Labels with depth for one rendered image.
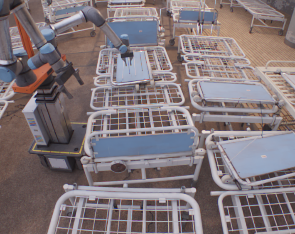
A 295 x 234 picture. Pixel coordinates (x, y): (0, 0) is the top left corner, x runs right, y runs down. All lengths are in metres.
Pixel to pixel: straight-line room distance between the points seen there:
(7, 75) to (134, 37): 2.13
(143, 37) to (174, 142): 1.99
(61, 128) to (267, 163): 1.65
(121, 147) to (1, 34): 1.01
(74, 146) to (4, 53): 1.06
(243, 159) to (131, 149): 0.78
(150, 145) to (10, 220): 1.38
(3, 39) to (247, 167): 1.69
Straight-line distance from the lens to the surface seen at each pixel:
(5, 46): 1.43
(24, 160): 2.58
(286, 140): 2.00
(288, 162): 1.81
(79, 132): 2.22
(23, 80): 1.64
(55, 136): 2.13
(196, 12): 4.47
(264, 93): 2.43
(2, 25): 1.39
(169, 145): 1.57
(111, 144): 1.53
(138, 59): 2.72
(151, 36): 3.25
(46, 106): 1.93
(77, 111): 2.94
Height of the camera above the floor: 1.76
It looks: 40 degrees down
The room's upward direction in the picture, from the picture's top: straight up
